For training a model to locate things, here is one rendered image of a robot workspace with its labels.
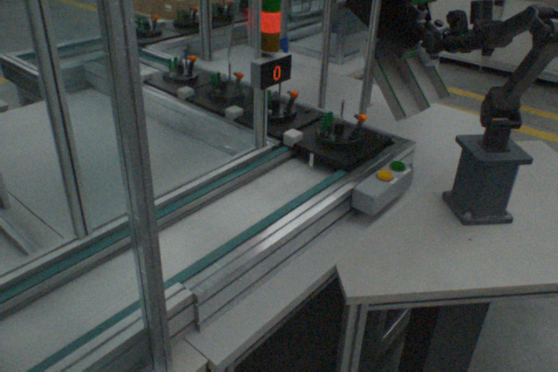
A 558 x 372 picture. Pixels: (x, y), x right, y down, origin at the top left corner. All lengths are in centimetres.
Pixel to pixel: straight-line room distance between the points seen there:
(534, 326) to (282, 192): 151
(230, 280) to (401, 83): 97
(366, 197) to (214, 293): 49
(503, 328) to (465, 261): 117
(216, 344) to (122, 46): 63
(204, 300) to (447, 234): 68
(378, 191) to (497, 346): 122
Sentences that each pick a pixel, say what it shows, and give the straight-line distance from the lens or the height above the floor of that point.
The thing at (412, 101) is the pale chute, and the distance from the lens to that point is 173.
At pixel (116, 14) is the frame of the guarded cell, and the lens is 62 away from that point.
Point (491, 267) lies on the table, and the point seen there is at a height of 86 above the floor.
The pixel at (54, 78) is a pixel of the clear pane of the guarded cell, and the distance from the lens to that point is 62.
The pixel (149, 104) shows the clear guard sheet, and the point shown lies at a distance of 115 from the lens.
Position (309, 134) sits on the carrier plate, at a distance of 154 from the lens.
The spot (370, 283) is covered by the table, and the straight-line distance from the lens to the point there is 118.
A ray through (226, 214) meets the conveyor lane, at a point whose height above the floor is 92.
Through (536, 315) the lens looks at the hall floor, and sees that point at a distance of 259.
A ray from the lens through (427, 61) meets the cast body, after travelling 158.
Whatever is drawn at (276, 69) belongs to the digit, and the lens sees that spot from 134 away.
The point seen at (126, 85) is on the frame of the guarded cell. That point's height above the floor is 143.
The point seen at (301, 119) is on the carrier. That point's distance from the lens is 163.
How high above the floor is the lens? 165
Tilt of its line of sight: 30 degrees down
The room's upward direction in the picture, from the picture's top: 2 degrees clockwise
